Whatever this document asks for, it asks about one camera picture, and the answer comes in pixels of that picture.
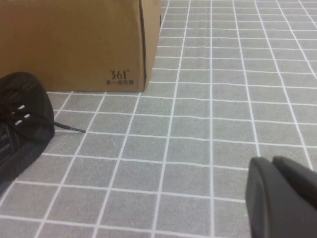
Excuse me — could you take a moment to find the grey white-grid tablecloth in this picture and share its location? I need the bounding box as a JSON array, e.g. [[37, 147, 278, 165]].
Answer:
[[0, 0, 317, 238]]

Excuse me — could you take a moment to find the black knit sneaker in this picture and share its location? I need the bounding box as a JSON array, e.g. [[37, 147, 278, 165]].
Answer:
[[0, 71, 87, 199]]

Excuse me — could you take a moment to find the brown cardboard shoe box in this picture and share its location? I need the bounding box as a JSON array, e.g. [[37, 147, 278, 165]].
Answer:
[[0, 0, 162, 93]]

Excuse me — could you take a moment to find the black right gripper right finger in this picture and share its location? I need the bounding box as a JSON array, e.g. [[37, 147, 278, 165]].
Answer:
[[266, 156, 317, 238]]

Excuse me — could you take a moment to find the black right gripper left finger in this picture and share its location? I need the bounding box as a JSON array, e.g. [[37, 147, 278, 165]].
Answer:
[[245, 156, 281, 238]]

